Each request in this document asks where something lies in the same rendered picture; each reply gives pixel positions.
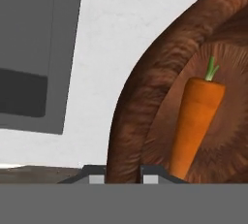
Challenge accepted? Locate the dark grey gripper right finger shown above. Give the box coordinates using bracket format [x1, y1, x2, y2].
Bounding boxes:
[139, 164, 189, 185]

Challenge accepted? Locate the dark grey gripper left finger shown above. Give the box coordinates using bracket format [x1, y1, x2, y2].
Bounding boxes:
[57, 164, 108, 185]

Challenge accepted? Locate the orange carrot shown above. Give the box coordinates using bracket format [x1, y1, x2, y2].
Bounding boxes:
[168, 55, 227, 181]

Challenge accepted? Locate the brown wooden bowl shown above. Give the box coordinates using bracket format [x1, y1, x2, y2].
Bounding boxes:
[105, 0, 248, 184]

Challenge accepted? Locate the grey sink basin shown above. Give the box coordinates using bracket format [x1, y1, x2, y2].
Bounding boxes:
[0, 0, 85, 136]

